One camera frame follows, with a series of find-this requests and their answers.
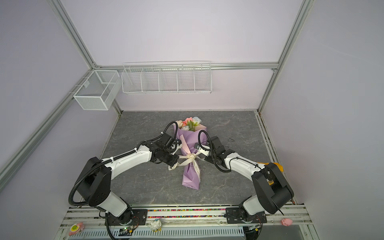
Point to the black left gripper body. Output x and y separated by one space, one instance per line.
168 158

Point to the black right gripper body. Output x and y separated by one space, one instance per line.
212 157

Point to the cream printed ribbon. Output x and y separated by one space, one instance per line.
189 159

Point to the pink purple wrapping paper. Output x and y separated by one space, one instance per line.
188 139

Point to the cream fake rose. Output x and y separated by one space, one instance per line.
180 124

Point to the red pink fake rose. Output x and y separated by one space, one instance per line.
187 121

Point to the white fake rose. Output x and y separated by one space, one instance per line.
197 121

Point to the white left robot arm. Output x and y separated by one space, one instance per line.
93 186

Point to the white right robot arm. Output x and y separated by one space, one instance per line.
272 188

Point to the yellow snack bag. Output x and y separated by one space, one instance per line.
272 172

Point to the white crumpled toy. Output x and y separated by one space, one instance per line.
156 225

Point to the white mesh box basket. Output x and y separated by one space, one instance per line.
99 90

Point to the pink pig toy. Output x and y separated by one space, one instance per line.
286 222

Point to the pink green round toy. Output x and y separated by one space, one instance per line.
76 228

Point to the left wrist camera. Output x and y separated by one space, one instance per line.
169 144

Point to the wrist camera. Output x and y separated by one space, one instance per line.
212 145
169 144

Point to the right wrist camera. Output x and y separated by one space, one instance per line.
212 145

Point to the front rail base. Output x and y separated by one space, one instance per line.
188 222

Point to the white wire shelf basket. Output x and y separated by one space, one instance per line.
167 77

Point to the aluminium enclosure frame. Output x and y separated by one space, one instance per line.
15 163

